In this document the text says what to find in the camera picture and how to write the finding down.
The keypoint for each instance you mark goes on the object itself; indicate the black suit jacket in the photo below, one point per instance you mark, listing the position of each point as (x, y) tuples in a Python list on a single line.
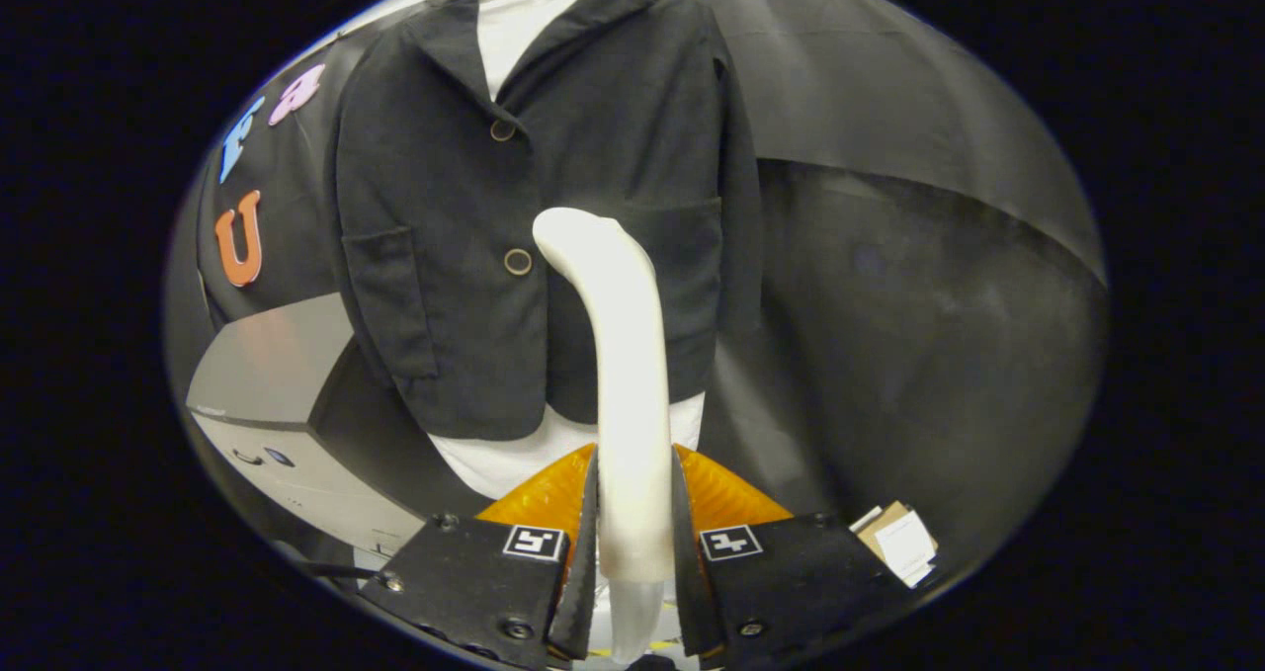
[(445, 256)]

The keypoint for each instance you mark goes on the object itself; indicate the cardboard box with white label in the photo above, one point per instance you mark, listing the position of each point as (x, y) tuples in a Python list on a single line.
[(904, 543)]

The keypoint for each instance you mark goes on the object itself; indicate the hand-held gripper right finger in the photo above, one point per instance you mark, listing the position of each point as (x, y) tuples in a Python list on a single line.
[(689, 572)]

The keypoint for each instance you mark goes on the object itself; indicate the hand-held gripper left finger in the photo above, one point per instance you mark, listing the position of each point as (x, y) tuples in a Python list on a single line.
[(578, 572)]

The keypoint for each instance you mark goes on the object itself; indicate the white mannequin torso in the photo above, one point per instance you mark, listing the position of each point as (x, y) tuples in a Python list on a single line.
[(514, 459)]

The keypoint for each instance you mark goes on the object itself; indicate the black backdrop cloth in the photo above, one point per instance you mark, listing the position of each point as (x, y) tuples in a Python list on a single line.
[(889, 305)]

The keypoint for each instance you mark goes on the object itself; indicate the grey drawer cabinet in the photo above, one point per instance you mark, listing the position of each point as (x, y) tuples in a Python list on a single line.
[(267, 365)]

